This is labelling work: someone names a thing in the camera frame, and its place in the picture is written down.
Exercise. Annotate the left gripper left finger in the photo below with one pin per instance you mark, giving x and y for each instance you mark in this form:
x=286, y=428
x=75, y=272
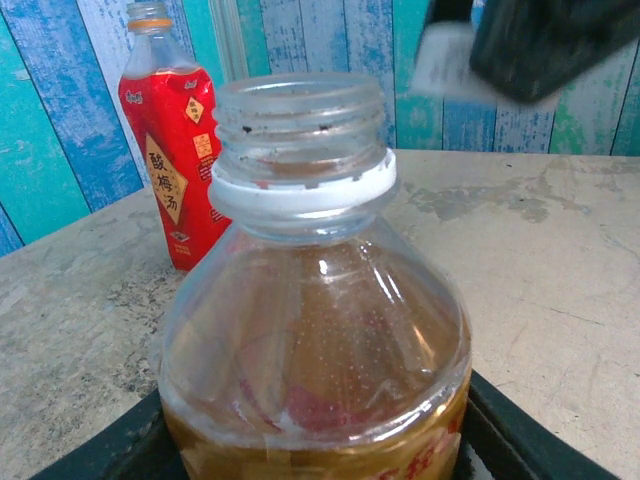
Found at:
x=130, y=450

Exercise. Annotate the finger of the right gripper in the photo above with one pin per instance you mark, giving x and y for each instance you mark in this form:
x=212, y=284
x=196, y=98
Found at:
x=450, y=10
x=550, y=40

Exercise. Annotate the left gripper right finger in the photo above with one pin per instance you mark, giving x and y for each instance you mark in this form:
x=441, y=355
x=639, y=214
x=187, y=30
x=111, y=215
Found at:
x=510, y=440

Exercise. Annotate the white bottle cap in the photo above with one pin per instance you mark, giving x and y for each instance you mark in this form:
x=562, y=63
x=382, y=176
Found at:
x=445, y=60

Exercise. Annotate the amber drink bottle gold label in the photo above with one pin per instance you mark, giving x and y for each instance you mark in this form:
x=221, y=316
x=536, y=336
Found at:
x=310, y=325

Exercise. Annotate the red label drink bottle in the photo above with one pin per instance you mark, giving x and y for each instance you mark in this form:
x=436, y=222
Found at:
x=165, y=150

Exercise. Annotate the aluminium corner post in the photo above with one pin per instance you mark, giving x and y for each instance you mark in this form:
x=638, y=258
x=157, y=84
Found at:
x=227, y=40

